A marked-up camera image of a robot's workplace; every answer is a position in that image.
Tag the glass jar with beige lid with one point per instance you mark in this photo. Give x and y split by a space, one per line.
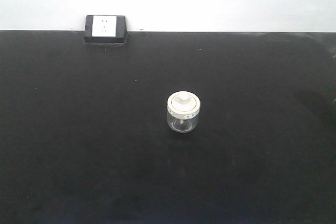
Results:
183 110

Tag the black white power socket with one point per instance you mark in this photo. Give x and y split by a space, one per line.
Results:
105 29

